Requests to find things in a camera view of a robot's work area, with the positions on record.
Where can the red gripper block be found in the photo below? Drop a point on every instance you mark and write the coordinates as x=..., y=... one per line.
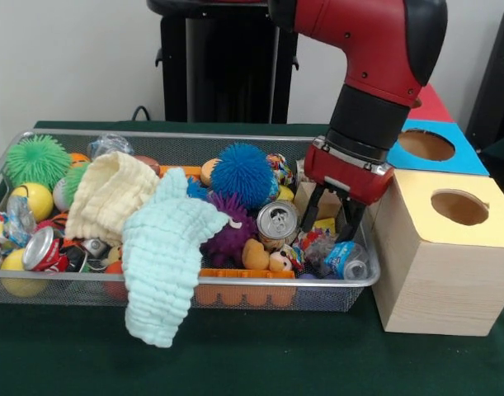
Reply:
x=346, y=179

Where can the orange plush toy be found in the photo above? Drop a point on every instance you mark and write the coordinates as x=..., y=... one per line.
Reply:
x=255, y=253

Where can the dark green tablecloth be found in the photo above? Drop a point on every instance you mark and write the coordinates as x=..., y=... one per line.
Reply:
x=276, y=363

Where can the plain wooden block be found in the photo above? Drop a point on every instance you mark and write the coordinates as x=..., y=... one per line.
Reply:
x=300, y=196

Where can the blue spiky rubber ball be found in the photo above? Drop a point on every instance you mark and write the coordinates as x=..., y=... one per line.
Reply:
x=241, y=173

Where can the purple spiky monster toy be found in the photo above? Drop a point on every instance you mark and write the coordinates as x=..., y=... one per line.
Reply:
x=231, y=239

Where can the green spiky rubber ball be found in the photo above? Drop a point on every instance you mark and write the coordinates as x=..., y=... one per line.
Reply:
x=37, y=158

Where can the cream waffle cloth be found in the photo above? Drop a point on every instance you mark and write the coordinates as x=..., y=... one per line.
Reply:
x=107, y=194

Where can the printed silver drink can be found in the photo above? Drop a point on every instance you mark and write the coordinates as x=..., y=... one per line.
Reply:
x=276, y=220

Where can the mint green waffle cloth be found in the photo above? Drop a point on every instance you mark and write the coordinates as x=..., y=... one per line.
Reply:
x=161, y=255

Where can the crushed bottle with blue label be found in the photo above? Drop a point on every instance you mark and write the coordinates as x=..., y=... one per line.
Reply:
x=342, y=257

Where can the wooden box with three holes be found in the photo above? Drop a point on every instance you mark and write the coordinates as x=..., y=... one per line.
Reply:
x=441, y=288

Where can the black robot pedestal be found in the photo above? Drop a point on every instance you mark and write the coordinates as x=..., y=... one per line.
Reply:
x=227, y=62

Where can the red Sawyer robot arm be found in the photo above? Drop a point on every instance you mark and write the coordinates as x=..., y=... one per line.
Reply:
x=371, y=41

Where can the black stand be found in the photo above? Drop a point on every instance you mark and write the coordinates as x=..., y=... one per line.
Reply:
x=499, y=82

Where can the crushed red soda can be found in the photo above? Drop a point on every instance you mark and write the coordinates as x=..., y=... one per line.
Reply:
x=45, y=251

